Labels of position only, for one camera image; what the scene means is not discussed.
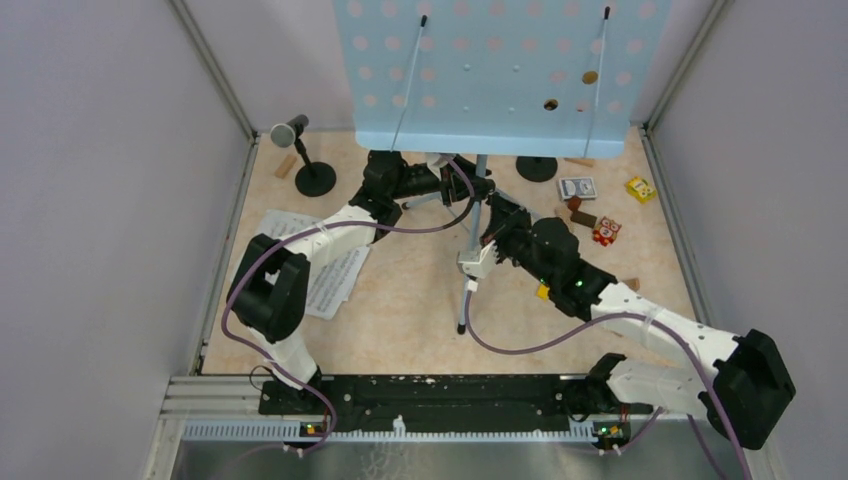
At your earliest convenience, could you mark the wooden block back left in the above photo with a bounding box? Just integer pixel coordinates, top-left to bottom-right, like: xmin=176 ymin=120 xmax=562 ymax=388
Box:
xmin=274 ymin=154 xmax=298 ymax=179

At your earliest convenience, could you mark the owl figure toy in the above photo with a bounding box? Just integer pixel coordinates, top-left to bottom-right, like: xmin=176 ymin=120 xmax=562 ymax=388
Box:
xmin=592 ymin=216 xmax=622 ymax=247

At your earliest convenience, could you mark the light blue music stand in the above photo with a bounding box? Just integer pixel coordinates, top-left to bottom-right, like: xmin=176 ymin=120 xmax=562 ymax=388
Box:
xmin=333 ymin=0 xmax=672 ymax=336

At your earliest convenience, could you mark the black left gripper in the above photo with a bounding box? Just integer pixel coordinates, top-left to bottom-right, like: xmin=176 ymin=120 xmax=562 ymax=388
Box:
xmin=390 ymin=154 xmax=494 ymax=208

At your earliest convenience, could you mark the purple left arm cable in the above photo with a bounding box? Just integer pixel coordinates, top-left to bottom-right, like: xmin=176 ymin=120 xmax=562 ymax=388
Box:
xmin=220 ymin=155 xmax=478 ymax=458

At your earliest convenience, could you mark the yellow small toy box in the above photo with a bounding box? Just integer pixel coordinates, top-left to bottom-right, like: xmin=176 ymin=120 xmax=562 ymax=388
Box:
xmin=625 ymin=176 xmax=657 ymax=204

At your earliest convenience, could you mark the dark brown wooden block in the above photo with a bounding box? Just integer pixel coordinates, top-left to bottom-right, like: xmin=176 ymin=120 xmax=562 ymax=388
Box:
xmin=566 ymin=196 xmax=598 ymax=229

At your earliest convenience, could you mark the yellow toy brick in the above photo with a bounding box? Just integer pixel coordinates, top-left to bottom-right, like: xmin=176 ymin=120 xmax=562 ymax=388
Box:
xmin=536 ymin=284 xmax=550 ymax=300

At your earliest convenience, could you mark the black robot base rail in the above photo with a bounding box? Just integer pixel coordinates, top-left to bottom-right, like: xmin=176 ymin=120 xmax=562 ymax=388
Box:
xmin=258 ymin=374 xmax=653 ymax=433

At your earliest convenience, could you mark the gold microphone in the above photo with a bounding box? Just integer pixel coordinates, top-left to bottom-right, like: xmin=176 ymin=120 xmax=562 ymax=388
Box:
xmin=582 ymin=70 xmax=599 ymax=85

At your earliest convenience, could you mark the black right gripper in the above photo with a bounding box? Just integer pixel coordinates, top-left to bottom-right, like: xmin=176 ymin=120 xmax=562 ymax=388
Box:
xmin=479 ymin=195 xmax=556 ymax=289

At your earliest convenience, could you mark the wooden block near back wall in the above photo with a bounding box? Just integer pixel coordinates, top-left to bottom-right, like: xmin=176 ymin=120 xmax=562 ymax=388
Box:
xmin=565 ymin=158 xmax=596 ymax=168

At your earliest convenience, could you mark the black stand for gold microphone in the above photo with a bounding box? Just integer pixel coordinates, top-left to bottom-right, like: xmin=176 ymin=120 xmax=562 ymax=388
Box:
xmin=515 ymin=156 xmax=558 ymax=183

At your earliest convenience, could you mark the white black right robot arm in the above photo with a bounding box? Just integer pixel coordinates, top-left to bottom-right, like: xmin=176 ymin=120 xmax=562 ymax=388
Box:
xmin=480 ymin=193 xmax=797 ymax=450

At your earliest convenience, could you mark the wooden arch block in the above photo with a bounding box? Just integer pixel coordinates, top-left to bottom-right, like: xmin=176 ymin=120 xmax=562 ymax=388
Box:
xmin=622 ymin=277 xmax=641 ymax=292

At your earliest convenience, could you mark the wooden block by cards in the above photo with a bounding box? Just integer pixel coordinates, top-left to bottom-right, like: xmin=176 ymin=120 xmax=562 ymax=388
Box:
xmin=554 ymin=205 xmax=572 ymax=227

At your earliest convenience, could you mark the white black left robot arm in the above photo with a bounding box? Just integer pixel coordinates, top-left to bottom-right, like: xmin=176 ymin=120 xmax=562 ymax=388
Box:
xmin=227 ymin=150 xmax=495 ymax=414

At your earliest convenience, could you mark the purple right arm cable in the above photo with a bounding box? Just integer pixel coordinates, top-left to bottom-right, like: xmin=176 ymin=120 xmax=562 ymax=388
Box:
xmin=463 ymin=291 xmax=757 ymax=480

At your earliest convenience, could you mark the black stand for silver microphone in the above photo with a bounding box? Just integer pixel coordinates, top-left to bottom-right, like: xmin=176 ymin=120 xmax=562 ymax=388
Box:
xmin=294 ymin=139 xmax=337 ymax=198

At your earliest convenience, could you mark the silver black microphone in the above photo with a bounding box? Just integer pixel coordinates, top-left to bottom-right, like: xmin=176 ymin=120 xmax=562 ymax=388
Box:
xmin=269 ymin=114 xmax=310 ymax=148

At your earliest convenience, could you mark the sheet music page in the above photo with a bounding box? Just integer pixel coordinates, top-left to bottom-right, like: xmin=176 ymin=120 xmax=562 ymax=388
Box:
xmin=256 ymin=209 xmax=320 ymax=238
xmin=305 ymin=247 xmax=370 ymax=320

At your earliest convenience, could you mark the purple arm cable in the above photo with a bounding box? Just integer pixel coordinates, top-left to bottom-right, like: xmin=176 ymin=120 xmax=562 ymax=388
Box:
xmin=220 ymin=155 xmax=478 ymax=458
xmin=463 ymin=291 xmax=757 ymax=480

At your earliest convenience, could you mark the blue playing card box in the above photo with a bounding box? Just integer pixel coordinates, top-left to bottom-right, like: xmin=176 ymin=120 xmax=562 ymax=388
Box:
xmin=557 ymin=177 xmax=598 ymax=201

